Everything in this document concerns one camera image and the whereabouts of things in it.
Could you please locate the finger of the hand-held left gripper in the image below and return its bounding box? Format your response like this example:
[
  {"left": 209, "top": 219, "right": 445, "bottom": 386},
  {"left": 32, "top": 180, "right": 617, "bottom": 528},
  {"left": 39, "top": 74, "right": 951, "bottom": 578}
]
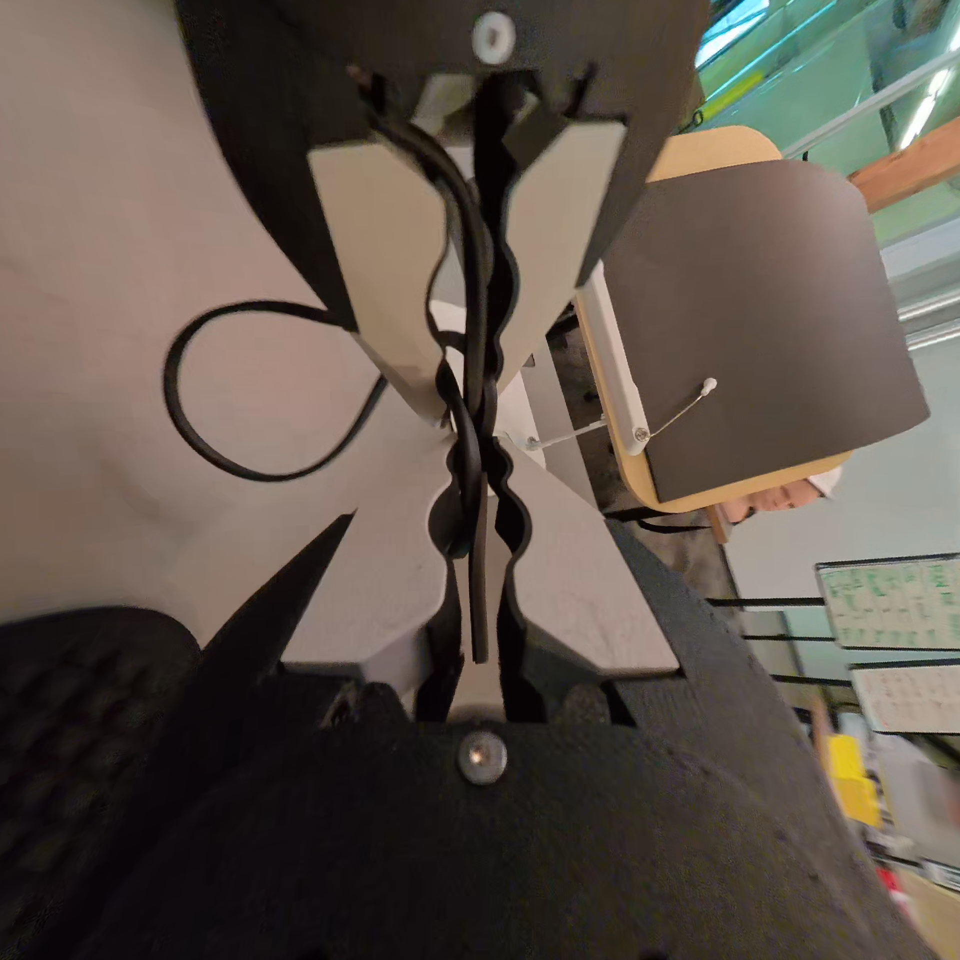
[
  {"left": 307, "top": 133, "right": 460, "bottom": 429},
  {"left": 480, "top": 116, "right": 630, "bottom": 391}
]

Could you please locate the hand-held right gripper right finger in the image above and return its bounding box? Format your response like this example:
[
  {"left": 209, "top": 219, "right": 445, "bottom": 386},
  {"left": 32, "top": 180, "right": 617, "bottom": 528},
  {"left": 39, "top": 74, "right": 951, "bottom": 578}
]
[{"left": 487, "top": 442, "right": 681, "bottom": 724}]

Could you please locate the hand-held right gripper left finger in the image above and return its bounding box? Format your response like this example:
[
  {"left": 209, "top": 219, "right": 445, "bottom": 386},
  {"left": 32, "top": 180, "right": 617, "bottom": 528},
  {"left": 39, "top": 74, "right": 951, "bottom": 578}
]
[{"left": 281, "top": 435, "right": 466, "bottom": 723}]

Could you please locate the black rubber cord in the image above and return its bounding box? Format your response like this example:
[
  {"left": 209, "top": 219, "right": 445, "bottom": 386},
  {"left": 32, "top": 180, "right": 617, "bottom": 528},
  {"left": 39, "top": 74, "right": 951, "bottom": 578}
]
[{"left": 163, "top": 120, "right": 519, "bottom": 665}]

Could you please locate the whiteboard on stand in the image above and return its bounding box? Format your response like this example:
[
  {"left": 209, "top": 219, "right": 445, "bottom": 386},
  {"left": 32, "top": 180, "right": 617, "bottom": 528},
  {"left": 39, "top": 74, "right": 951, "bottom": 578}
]
[
  {"left": 851, "top": 661, "right": 960, "bottom": 735},
  {"left": 816, "top": 555, "right": 960, "bottom": 652}
]

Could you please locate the small yellow bin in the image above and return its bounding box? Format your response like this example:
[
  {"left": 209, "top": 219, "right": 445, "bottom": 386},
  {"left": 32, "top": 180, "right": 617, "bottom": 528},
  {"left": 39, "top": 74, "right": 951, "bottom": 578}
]
[{"left": 828, "top": 735, "right": 882, "bottom": 826}]

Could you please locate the black padded armrest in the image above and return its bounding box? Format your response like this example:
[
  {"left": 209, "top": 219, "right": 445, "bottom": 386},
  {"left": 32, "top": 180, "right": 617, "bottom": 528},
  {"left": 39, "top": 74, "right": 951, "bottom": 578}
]
[{"left": 0, "top": 607, "right": 204, "bottom": 960}]

